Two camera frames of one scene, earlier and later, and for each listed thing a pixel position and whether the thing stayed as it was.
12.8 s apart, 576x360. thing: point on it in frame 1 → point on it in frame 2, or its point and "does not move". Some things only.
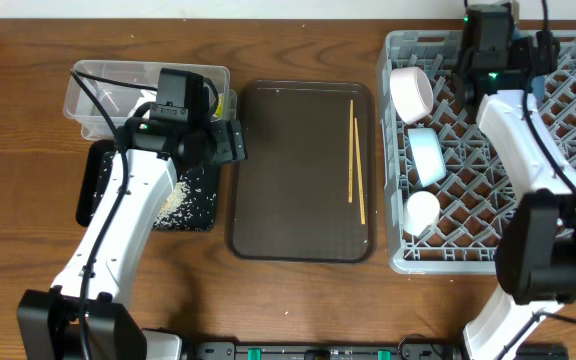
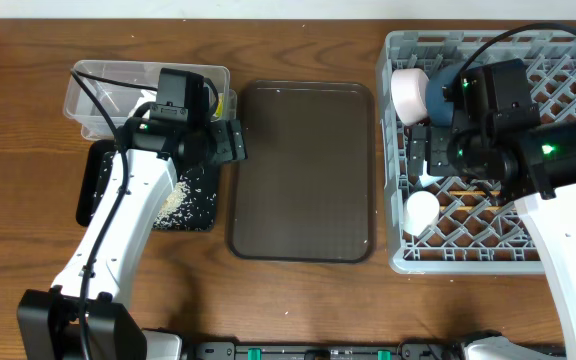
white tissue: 149,96 does not move
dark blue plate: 538,85 → 440,112
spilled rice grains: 190,206 does not move
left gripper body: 224,146 does not move
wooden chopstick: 350,152 → 472,193
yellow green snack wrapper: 220,107 does not move
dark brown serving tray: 306,192 does not move
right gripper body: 545,47 → 422,150
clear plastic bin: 101,96 does not move
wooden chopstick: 359,176 → 486,207
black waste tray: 192,205 does not move
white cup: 421,211 does not move
